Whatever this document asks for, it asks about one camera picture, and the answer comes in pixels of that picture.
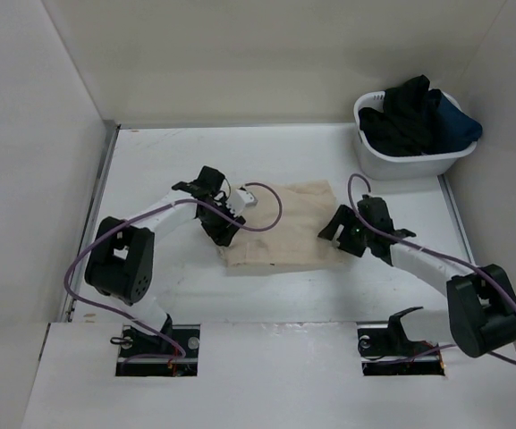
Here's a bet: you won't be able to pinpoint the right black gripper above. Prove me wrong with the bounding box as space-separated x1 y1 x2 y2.
317 205 374 257

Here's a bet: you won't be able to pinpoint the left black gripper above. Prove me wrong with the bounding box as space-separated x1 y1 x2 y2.
199 198 244 246

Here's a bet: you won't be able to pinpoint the beige trousers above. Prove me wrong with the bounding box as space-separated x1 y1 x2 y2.
219 180 349 269

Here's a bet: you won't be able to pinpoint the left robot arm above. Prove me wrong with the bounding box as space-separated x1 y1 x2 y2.
84 166 258 357

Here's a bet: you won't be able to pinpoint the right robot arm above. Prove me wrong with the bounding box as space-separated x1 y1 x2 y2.
317 195 516 358

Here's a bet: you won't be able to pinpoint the white laundry basket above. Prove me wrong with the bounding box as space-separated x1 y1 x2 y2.
352 91 478 181

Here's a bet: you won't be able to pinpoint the black garment in basket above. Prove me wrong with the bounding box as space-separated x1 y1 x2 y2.
359 75 433 157

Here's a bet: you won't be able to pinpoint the dark blue garment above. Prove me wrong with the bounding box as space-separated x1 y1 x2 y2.
427 89 483 154

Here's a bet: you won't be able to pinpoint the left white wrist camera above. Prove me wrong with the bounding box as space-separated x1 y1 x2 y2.
225 188 258 217

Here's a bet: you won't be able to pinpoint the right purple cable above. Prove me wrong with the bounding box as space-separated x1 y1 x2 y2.
347 172 516 370

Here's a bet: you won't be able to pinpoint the purple cable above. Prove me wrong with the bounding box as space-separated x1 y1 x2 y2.
347 172 516 370
63 181 284 372

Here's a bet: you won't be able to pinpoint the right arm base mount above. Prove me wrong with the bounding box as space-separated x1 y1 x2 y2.
357 325 444 376

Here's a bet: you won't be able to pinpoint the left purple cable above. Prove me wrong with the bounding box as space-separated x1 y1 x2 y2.
63 181 284 372

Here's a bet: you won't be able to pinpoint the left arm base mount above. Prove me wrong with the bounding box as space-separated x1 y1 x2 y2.
110 324 201 378

